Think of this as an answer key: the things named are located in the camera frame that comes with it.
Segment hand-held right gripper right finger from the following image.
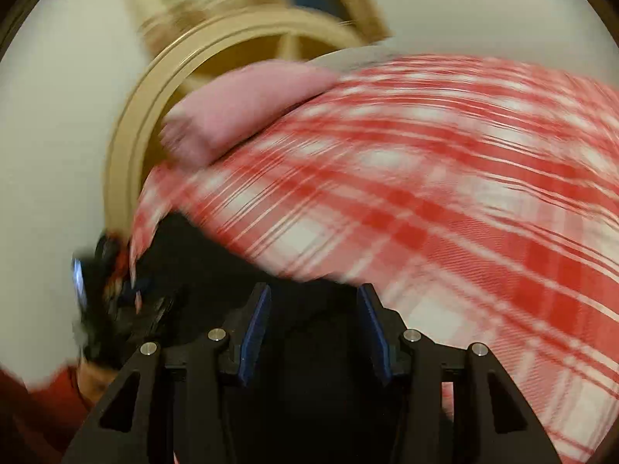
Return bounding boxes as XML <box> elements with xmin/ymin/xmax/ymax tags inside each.
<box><xmin>357</xmin><ymin>283</ymin><xmax>563</xmax><ymax>464</ymax></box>

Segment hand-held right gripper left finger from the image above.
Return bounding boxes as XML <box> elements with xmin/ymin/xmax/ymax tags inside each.
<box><xmin>63</xmin><ymin>283</ymin><xmax>274</xmax><ymax>464</ymax></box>

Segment black pants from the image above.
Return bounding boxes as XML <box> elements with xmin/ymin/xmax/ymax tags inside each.
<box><xmin>133</xmin><ymin>210</ymin><xmax>404</xmax><ymax>464</ymax></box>

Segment person's left forearm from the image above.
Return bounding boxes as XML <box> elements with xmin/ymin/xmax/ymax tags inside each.
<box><xmin>0</xmin><ymin>360</ymin><xmax>121</xmax><ymax>464</ymax></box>

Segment red white plaid blanket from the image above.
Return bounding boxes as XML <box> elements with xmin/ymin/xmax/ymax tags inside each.
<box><xmin>128</xmin><ymin>55</ymin><xmax>619</xmax><ymax>464</ymax></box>

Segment beige round wooden headboard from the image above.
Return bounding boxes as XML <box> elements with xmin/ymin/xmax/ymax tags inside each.
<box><xmin>104</xmin><ymin>7</ymin><xmax>371</xmax><ymax>245</ymax></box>

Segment pink folded quilt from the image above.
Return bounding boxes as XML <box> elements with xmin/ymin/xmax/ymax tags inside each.
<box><xmin>159</xmin><ymin>63</ymin><xmax>340</xmax><ymax>168</ymax></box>

